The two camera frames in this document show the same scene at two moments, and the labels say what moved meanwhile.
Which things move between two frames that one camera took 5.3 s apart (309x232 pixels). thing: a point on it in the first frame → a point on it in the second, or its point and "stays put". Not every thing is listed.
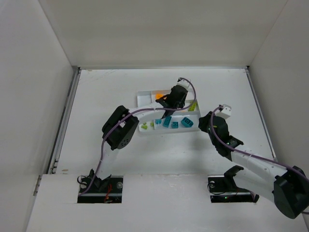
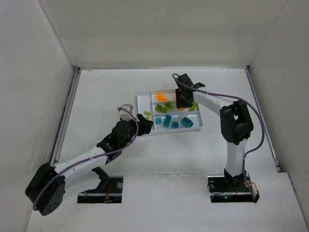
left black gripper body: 167,105 → 140,124
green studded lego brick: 192,107 stays put
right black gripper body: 205,121 → 182,99
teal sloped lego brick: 187,123 stays put
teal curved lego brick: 158,121 stays put
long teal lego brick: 167,121 stays put
